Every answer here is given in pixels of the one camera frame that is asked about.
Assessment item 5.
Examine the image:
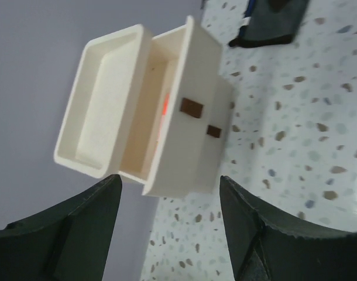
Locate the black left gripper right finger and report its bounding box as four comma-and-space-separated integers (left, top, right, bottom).
219, 176, 357, 280

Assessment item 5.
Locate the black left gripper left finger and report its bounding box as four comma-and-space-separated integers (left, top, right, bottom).
0, 174, 122, 280

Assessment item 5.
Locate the cream drawer organizer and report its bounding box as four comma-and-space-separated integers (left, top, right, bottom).
53, 16, 233, 198

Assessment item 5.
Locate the orange pen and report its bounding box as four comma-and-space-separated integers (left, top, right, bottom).
162, 93, 170, 116

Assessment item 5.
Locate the grey pencil pouch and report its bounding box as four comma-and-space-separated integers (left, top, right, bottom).
228, 0, 310, 49

